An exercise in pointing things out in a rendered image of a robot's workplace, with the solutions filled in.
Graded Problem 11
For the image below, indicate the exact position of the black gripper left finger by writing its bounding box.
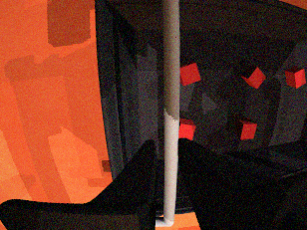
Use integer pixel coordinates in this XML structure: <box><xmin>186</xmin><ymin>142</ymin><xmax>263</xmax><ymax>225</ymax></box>
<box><xmin>0</xmin><ymin>139</ymin><xmax>156</xmax><ymax>230</ymax></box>

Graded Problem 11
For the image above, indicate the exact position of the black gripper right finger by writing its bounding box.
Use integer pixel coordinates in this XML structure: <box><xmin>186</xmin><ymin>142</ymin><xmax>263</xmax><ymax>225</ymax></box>
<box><xmin>177</xmin><ymin>137</ymin><xmax>307</xmax><ymax>230</ymax></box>

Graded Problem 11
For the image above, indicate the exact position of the grey metal bar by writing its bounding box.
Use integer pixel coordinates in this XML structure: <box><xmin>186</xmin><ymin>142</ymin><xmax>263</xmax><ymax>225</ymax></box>
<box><xmin>154</xmin><ymin>0</ymin><xmax>180</xmax><ymax>227</ymax></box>

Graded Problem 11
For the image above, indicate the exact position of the small red block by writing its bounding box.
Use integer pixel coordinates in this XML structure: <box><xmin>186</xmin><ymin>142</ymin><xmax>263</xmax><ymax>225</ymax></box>
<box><xmin>180</xmin><ymin>61</ymin><xmax>201</xmax><ymax>86</ymax></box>
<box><xmin>241</xmin><ymin>65</ymin><xmax>266</xmax><ymax>90</ymax></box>
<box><xmin>233</xmin><ymin>117</ymin><xmax>257</xmax><ymax>139</ymax></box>
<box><xmin>178</xmin><ymin>118</ymin><xmax>195</xmax><ymax>139</ymax></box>
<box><xmin>284</xmin><ymin>66</ymin><xmax>306</xmax><ymax>88</ymax></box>

